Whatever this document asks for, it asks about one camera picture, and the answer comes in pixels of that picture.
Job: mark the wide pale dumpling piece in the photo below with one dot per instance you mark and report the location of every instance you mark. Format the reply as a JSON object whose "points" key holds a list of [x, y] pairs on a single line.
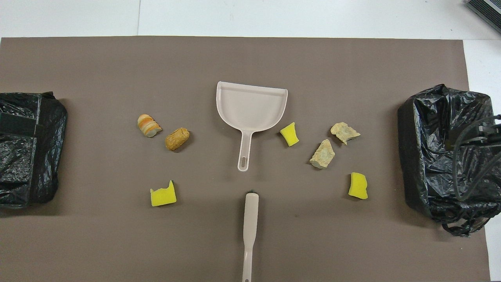
{"points": [[344, 132]]}

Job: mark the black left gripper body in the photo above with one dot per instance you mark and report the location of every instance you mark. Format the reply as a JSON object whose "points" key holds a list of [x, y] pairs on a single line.
{"points": [[17, 124]]}

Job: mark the notched yellow sponge piece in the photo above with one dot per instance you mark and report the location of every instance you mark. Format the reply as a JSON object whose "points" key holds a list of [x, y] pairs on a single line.
{"points": [[163, 197]]}

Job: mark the beige brush with black bristles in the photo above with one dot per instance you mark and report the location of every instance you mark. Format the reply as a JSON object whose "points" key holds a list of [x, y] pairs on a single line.
{"points": [[250, 219]]}

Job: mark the tall pale dumpling piece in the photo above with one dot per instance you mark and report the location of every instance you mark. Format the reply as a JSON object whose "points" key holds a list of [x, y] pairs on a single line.
{"points": [[323, 154]]}

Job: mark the bin lined with black bag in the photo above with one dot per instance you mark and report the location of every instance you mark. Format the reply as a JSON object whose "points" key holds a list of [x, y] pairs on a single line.
{"points": [[426, 149], [47, 156]]}

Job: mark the beige plastic dustpan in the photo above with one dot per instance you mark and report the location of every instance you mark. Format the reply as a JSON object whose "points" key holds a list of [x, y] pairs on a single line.
{"points": [[250, 109]]}

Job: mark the brown paper table mat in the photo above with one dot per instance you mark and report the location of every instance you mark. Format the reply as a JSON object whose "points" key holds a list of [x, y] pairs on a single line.
{"points": [[235, 58]]}

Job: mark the orange striped bread piece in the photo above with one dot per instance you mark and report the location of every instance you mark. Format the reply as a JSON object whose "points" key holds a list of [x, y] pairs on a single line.
{"points": [[148, 125]]}

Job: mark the rounded yellow sponge piece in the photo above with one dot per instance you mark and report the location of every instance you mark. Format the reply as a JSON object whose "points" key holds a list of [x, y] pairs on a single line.
{"points": [[358, 185]]}

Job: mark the small curved yellow sponge piece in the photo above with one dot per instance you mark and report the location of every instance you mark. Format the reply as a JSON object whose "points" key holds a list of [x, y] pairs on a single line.
{"points": [[289, 134]]}

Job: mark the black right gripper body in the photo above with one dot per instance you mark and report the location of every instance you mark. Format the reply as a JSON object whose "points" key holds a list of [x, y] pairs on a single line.
{"points": [[491, 135]]}

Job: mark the brown bread roll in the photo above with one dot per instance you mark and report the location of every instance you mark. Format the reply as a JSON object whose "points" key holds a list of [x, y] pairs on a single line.
{"points": [[177, 139]]}

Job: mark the grey ribbed device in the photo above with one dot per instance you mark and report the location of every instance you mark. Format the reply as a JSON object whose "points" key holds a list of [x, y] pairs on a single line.
{"points": [[485, 8]]}

